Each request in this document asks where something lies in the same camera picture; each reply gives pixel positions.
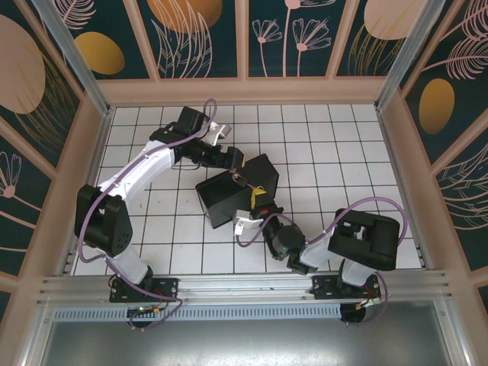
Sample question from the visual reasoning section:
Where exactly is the black box starry night lid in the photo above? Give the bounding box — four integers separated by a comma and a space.
194, 153, 281, 230

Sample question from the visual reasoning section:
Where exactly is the grey metal sheet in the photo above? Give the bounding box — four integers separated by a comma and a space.
37, 319, 453, 366

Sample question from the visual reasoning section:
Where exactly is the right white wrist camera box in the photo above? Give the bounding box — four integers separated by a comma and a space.
231, 208, 264, 236

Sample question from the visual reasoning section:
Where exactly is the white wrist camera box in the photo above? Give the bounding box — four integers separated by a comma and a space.
205, 121, 233, 146
231, 208, 264, 236

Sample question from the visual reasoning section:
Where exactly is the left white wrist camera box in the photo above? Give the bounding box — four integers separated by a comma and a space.
205, 121, 233, 146

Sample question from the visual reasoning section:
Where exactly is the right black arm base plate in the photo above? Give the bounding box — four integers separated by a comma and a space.
311, 273, 382, 302

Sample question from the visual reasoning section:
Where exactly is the long aluminium mounting rail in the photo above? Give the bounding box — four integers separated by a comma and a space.
37, 269, 451, 305

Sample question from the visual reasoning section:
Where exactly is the grey slotted cable duct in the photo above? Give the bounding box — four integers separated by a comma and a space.
53, 303, 343, 322

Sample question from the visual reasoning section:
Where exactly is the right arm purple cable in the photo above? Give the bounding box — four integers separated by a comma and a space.
235, 196, 408, 326

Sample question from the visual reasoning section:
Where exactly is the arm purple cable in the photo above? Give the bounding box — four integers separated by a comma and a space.
77, 98, 186, 332
235, 196, 408, 326

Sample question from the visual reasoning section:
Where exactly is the yellow connector with red wires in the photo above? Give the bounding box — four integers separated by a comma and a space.
356, 295, 382, 310

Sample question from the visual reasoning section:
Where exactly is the aluminium side rail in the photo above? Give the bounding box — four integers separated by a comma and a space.
56, 108, 116, 276
375, 108, 434, 270

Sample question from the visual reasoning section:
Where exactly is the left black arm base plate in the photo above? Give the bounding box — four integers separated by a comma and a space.
109, 277, 180, 304

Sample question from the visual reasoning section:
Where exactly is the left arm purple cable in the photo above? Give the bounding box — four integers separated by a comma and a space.
77, 98, 186, 332

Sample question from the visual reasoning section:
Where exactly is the aluminium corner post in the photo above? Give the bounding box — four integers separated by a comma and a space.
32, 0, 115, 117
374, 0, 439, 112

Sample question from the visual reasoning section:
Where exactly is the small circuit board with wires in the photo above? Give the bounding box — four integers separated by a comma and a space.
127, 303, 165, 317

